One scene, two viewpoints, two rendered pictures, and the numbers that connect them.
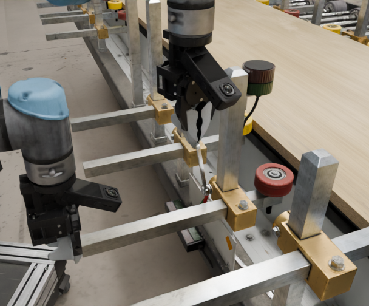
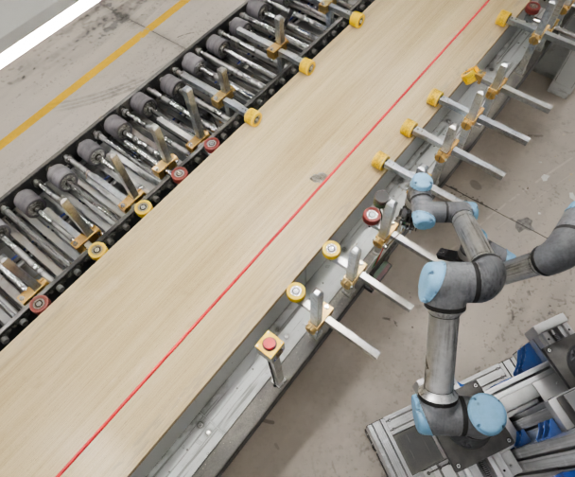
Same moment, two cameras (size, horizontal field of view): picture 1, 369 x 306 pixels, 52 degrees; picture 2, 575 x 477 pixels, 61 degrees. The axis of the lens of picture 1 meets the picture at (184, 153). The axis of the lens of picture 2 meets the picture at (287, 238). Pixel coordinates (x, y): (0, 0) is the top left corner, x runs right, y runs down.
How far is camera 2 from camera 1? 2.13 m
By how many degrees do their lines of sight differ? 72
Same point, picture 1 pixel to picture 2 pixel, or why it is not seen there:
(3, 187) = not seen: outside the picture
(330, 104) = (280, 212)
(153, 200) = not seen: hidden behind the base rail
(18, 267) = (399, 445)
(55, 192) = not seen: hidden behind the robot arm
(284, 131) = (329, 223)
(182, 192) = (358, 287)
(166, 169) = (343, 308)
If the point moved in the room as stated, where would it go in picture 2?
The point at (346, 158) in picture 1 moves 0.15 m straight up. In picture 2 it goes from (338, 193) to (339, 174)
